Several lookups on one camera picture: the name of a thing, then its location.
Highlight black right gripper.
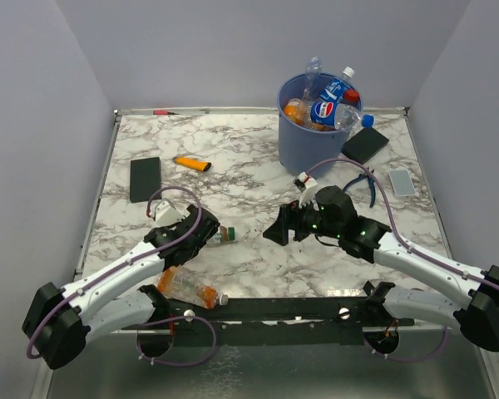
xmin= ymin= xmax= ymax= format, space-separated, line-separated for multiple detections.
xmin=263 ymin=194 xmax=342 ymax=245

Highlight orange bottle white cap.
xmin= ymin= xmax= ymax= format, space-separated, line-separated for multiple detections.
xmin=157 ymin=266 xmax=229 ymax=309

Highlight small orange juice bottle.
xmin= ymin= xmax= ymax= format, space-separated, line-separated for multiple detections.
xmin=284 ymin=98 xmax=315 ymax=130

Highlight Pepsi bottle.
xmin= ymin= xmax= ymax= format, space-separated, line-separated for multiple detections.
xmin=309 ymin=101 xmax=374 ymax=132

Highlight blue label water bottle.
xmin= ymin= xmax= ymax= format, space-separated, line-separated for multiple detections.
xmin=319 ymin=66 xmax=355 ymax=103

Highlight red cap tea bottle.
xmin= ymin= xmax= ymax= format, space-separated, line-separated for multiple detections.
xmin=342 ymin=89 xmax=360 ymax=107

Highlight small clear crushed bottle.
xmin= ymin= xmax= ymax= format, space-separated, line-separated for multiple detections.
xmin=302 ymin=57 xmax=323 ymax=101

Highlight orange bottle front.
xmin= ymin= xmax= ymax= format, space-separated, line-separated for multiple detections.
xmin=283 ymin=102 xmax=304 ymax=125

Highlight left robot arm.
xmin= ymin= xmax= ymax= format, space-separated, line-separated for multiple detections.
xmin=22 ymin=205 xmax=220 ymax=370

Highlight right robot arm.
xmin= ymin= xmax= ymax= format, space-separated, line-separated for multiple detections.
xmin=263 ymin=186 xmax=499 ymax=352

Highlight blue plastic bin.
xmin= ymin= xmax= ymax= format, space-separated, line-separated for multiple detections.
xmin=277 ymin=74 xmax=350 ymax=175

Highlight black box left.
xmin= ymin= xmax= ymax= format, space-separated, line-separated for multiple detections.
xmin=129 ymin=157 xmax=161 ymax=204

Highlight black box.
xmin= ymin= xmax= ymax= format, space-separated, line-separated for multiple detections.
xmin=342 ymin=127 xmax=389 ymax=164
xmin=129 ymin=157 xmax=161 ymax=204

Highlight orange utility knife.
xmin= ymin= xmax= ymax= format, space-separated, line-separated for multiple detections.
xmin=173 ymin=156 xmax=212 ymax=172

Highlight black box right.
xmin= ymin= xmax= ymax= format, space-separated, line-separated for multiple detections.
xmin=342 ymin=127 xmax=389 ymax=164

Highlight smartphone grey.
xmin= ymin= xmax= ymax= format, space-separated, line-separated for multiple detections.
xmin=388 ymin=170 xmax=417 ymax=197

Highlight red marker pen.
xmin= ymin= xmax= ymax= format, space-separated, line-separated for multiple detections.
xmin=152 ymin=110 xmax=179 ymax=116

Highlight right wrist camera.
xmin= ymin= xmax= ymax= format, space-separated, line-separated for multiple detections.
xmin=294 ymin=172 xmax=318 ymax=209

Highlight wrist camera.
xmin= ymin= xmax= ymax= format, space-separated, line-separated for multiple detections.
xmin=294 ymin=172 xmax=318 ymax=209
xmin=150 ymin=199 xmax=188 ymax=228

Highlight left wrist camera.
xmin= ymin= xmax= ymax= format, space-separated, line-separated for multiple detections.
xmin=150 ymin=199 xmax=188 ymax=228

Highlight blue handled pliers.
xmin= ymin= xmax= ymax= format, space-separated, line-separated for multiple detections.
xmin=343 ymin=168 xmax=378 ymax=209

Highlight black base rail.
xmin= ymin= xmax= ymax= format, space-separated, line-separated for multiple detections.
xmin=68 ymin=286 xmax=404 ymax=348

